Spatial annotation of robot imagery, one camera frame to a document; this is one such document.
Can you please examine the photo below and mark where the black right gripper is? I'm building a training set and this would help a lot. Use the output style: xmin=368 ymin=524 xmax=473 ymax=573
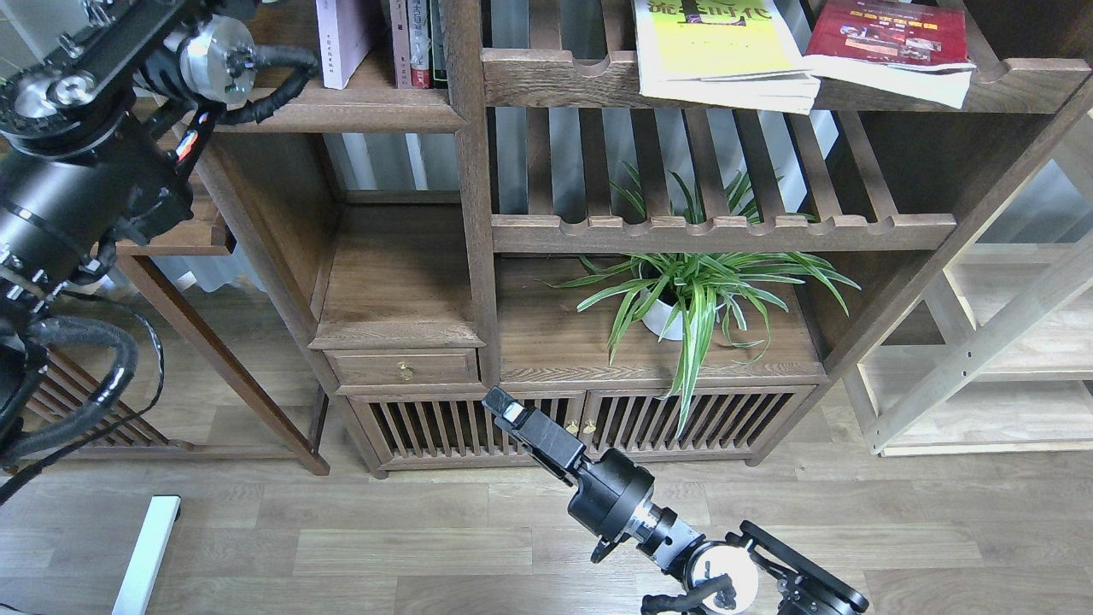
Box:
xmin=482 ymin=386 xmax=657 ymax=542

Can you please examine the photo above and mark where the white lavender book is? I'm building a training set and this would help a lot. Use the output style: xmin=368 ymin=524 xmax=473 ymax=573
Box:
xmin=315 ymin=1 xmax=387 ymax=90

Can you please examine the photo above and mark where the yellow cover book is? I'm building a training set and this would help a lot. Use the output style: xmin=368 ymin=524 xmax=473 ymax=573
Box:
xmin=633 ymin=1 xmax=821 ymax=115

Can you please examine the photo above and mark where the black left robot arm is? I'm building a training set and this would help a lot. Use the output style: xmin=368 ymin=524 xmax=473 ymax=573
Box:
xmin=1 ymin=1 xmax=321 ymax=500

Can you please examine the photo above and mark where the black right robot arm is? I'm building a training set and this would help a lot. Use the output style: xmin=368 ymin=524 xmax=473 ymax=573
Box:
xmin=482 ymin=388 xmax=869 ymax=614

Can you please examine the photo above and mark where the light wooden shelf unit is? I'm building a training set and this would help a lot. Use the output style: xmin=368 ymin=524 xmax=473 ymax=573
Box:
xmin=845 ymin=115 xmax=1092 ymax=458

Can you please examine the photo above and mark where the brass drawer knob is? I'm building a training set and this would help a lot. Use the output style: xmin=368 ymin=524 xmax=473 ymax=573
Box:
xmin=395 ymin=360 xmax=415 ymax=383

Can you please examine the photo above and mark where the white plant pot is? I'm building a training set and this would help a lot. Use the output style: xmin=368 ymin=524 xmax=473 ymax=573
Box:
xmin=639 ymin=262 xmax=726 ymax=340

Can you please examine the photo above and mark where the green spider plant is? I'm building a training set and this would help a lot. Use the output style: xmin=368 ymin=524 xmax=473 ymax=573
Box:
xmin=538 ymin=161 xmax=862 ymax=440

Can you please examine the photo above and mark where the dark wooden bookshelf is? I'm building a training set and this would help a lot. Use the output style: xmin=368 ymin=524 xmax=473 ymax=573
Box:
xmin=208 ymin=1 xmax=1090 ymax=477

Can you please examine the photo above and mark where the dark green upright book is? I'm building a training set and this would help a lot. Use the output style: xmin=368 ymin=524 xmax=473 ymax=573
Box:
xmin=428 ymin=0 xmax=448 ymax=88

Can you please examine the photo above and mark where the red white upright book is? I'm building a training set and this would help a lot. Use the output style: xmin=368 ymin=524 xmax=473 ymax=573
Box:
xmin=406 ymin=0 xmax=432 ymax=88

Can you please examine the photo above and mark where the dark slatted wooden rack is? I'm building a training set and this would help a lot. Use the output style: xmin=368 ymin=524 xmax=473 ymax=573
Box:
xmin=3 ymin=301 xmax=167 ymax=489

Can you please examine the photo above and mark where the red cover book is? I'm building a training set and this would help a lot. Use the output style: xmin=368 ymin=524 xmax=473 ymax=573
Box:
xmin=803 ymin=1 xmax=975 ymax=108

